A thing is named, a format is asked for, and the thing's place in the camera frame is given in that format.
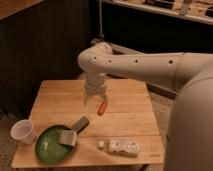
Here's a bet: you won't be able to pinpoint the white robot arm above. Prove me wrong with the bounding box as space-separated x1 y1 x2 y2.
78 42 213 171

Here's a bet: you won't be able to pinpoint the green frying pan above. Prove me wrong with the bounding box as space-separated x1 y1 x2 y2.
35 116 89 164

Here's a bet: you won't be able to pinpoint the wooden table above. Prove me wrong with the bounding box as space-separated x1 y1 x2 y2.
11 79 166 169

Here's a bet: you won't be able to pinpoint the cluttered background shelf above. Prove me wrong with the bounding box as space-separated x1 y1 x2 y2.
102 0 213 25

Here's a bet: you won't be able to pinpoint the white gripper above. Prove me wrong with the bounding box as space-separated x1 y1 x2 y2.
83 79 108 105

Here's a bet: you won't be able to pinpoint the orange carrot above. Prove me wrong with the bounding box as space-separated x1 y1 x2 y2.
97 101 108 116

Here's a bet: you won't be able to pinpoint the grey sponge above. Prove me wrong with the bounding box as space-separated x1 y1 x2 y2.
59 130 77 146

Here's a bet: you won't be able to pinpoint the white paper cup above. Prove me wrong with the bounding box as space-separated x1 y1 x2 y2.
10 120 36 144

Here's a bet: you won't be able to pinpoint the plastic water bottle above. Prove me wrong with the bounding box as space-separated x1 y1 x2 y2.
98 139 140 157

